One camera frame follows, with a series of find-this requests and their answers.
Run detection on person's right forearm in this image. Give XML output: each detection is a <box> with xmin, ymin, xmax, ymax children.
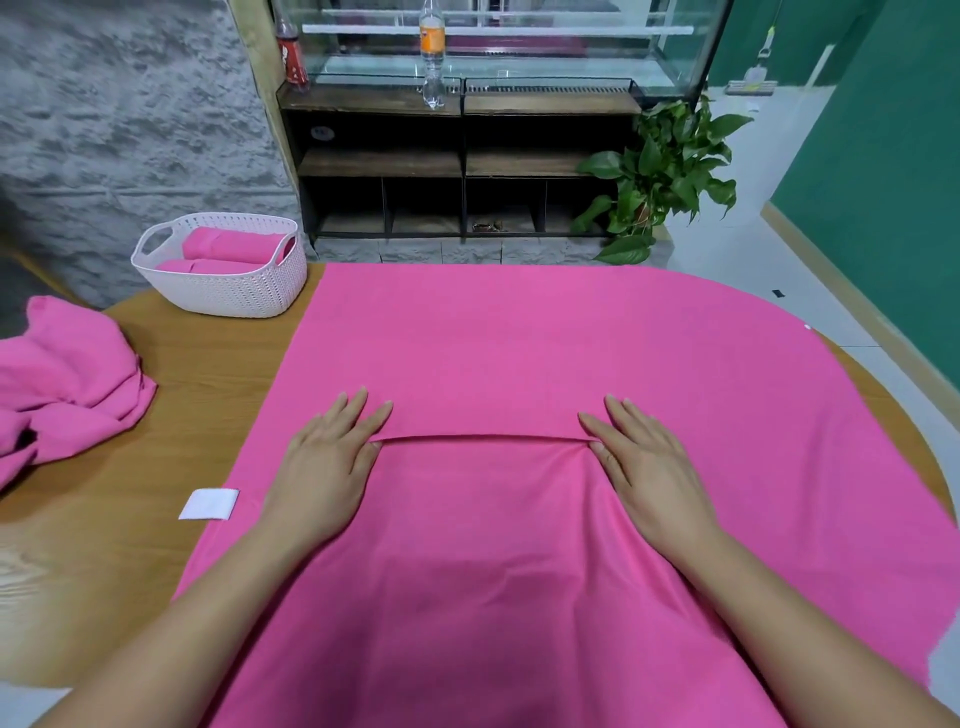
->
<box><xmin>675</xmin><ymin>528</ymin><xmax>960</xmax><ymax>728</ymax></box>

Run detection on person's left hand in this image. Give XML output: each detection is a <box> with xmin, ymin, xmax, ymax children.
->
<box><xmin>258</xmin><ymin>388</ymin><xmax>396</xmax><ymax>552</ymax></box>

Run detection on red label cola bottle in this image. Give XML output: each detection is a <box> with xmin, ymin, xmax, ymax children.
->
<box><xmin>273</xmin><ymin>18</ymin><xmax>311</xmax><ymax>90</ymax></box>

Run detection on pink towel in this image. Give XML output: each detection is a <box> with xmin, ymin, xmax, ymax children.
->
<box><xmin>181</xmin><ymin>226</ymin><xmax>296</xmax><ymax>267</ymax></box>
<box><xmin>156</xmin><ymin>256</ymin><xmax>266</xmax><ymax>278</ymax></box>
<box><xmin>172</xmin><ymin>262</ymin><xmax>960</xmax><ymax>728</ymax></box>

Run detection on pile of pink cloths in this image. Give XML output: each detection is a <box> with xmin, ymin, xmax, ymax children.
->
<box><xmin>0</xmin><ymin>294</ymin><xmax>161</xmax><ymax>492</ymax></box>

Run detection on person's left forearm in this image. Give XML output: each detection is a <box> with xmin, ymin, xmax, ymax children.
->
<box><xmin>37</xmin><ymin>525</ymin><xmax>324</xmax><ymax>728</ymax></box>

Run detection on clear bottle with orange label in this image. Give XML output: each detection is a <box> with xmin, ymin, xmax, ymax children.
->
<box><xmin>415</xmin><ymin>0</ymin><xmax>450</xmax><ymax>111</ymax></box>

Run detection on person's right hand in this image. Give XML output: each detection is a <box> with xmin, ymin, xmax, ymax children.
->
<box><xmin>577</xmin><ymin>394</ymin><xmax>723</xmax><ymax>561</ymax></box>

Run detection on dark wooden shelf cabinet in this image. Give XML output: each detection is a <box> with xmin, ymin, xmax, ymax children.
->
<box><xmin>276</xmin><ymin>84</ymin><xmax>678</xmax><ymax>246</ymax></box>

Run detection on glass display case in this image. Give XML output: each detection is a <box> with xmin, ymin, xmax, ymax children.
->
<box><xmin>268</xmin><ymin>0</ymin><xmax>735</xmax><ymax>101</ymax></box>

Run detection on green potted plant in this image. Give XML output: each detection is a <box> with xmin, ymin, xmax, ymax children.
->
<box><xmin>568</xmin><ymin>94</ymin><xmax>756</xmax><ymax>267</ymax></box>

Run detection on white woven plastic basket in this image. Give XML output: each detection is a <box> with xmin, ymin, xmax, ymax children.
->
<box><xmin>129</xmin><ymin>210</ymin><xmax>311</xmax><ymax>320</ymax></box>

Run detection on white mop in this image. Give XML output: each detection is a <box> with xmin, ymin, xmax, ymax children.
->
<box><xmin>724</xmin><ymin>25</ymin><xmax>780</xmax><ymax>99</ymax></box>

